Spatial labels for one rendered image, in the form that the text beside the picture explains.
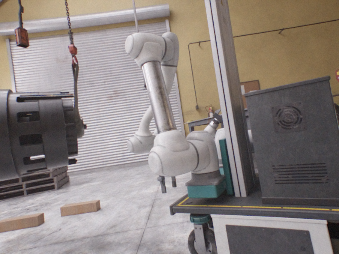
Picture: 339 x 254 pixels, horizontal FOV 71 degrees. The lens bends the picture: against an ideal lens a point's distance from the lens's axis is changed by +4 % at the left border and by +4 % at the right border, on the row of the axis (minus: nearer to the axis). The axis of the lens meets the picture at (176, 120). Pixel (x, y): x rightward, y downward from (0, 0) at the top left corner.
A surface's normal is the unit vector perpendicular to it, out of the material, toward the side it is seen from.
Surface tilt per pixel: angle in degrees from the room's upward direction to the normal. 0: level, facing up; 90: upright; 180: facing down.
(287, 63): 90
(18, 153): 122
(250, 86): 90
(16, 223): 90
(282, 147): 90
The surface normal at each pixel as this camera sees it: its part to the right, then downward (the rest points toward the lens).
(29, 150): 0.45, 0.37
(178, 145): 0.53, -0.36
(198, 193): -0.46, 0.01
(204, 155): 0.57, -0.10
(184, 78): 0.00, -0.07
